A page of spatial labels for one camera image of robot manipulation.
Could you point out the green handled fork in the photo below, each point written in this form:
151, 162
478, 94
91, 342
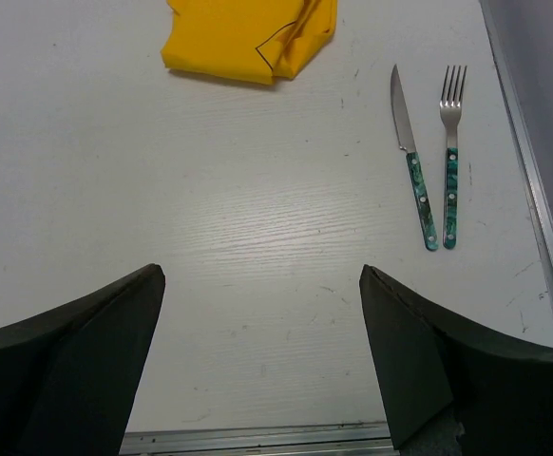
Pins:
450, 110

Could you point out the yellow pikachu cloth mat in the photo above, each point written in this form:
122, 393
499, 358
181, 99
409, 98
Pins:
248, 41

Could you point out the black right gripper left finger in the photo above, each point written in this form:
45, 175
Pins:
69, 376

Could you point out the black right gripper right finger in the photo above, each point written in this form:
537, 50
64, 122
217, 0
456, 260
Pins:
451, 386

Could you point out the green handled steak knife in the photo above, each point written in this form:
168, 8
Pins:
401, 120

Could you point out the aluminium table edge rail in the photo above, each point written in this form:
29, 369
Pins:
271, 202

